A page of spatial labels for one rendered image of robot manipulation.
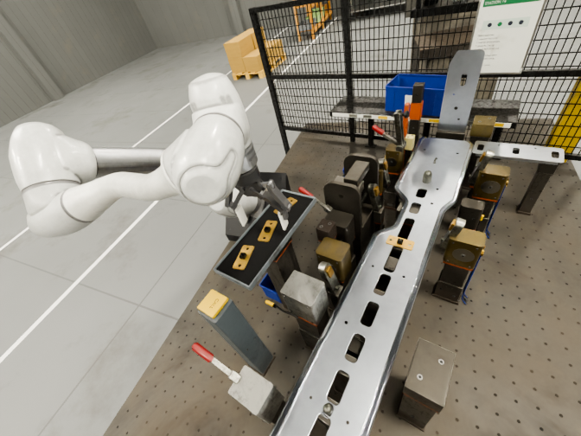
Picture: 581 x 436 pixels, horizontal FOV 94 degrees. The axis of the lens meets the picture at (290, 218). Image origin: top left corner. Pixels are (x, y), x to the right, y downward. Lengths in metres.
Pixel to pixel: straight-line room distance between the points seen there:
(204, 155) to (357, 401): 0.62
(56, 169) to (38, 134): 0.10
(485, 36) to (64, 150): 1.67
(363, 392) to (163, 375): 0.82
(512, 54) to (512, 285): 0.99
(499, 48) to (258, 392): 1.63
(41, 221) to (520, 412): 1.41
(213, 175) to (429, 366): 0.62
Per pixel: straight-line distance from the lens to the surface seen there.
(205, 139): 0.46
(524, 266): 1.41
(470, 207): 1.14
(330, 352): 0.80
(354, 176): 0.93
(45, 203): 0.94
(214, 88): 0.58
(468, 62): 1.42
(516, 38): 1.68
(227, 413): 1.16
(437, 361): 0.77
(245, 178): 0.67
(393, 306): 0.85
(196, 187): 0.44
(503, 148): 1.45
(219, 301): 0.75
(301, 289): 0.75
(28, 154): 0.99
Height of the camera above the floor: 1.75
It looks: 43 degrees down
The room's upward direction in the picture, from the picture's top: 17 degrees counter-clockwise
